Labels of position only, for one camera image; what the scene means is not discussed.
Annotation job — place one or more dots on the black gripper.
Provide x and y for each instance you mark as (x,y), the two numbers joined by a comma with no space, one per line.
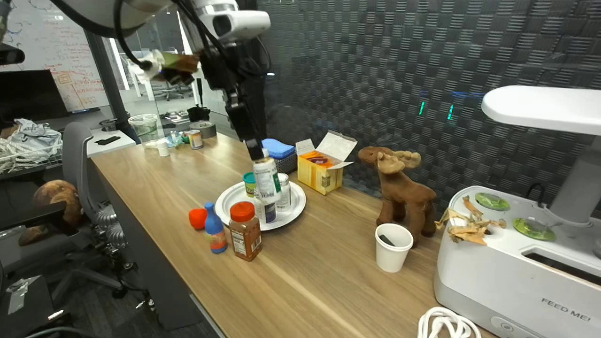
(240,71)

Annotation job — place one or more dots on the white bottle green label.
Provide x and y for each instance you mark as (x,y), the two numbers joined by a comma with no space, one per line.
(265,178)

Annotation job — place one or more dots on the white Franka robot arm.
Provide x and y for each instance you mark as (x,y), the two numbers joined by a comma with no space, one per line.
(237,18)

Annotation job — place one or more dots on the blue sponge block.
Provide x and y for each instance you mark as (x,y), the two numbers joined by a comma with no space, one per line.
(280,148)

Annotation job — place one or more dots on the small black pot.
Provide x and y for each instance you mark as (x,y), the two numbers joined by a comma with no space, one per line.
(199,112)

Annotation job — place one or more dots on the tin can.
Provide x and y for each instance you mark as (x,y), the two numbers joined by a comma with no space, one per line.
(195,139)

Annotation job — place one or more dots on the small white cup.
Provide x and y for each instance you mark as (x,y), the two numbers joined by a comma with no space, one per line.
(161,148)

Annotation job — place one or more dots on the yellow open carton box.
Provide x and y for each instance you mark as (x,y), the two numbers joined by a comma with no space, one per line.
(319,171)

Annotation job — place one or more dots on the white round plate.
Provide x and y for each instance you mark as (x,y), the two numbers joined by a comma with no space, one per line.
(293,208)

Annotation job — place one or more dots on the clear plastic jar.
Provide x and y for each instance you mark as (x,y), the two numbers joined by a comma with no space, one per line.
(145,118)

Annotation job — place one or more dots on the red ball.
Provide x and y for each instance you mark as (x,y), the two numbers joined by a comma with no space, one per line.
(197,217)

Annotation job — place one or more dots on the spice jar orange lid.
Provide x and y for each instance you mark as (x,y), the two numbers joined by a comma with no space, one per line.
(244,234)

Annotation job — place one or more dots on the blue bottle colourful label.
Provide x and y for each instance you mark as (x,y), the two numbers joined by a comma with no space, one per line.
(216,231)

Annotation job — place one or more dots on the black phone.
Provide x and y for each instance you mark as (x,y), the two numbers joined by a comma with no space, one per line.
(107,139)

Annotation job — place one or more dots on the dark metal pole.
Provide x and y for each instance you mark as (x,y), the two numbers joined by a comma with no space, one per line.
(109,80)

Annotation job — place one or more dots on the grey office chair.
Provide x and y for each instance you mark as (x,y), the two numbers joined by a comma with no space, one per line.
(94,187)

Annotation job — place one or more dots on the brown moose plush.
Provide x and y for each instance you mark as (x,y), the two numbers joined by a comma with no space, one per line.
(404,193)

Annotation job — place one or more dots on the white paper cup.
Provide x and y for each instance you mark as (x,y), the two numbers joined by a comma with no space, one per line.
(392,246)

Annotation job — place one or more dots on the brown round object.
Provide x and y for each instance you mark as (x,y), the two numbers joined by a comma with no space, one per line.
(56,199)

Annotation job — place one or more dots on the crumpled grey white cloth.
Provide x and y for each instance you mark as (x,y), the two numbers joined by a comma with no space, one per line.
(28,146)

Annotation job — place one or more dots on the brown dried plant pieces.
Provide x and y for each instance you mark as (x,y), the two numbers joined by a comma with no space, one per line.
(469,225)

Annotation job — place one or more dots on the green plant pod lid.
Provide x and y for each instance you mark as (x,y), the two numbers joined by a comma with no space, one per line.
(533,229)
(492,201)

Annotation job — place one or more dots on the white countertop garden appliance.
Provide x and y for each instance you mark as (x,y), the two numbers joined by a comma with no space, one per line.
(518,281)

